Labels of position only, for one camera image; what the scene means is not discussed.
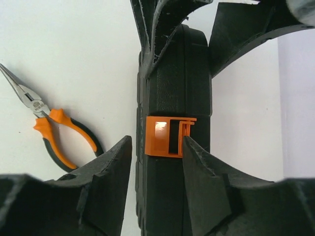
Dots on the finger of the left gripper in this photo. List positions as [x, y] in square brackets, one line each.
[157, 21]
[239, 27]

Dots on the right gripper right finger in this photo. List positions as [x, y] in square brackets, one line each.
[224, 201]

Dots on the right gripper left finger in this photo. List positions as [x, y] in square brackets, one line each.
[89, 201]

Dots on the black plastic tool case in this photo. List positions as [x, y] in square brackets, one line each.
[180, 86]

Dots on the orange black needle-nose pliers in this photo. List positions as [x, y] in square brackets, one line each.
[42, 122]

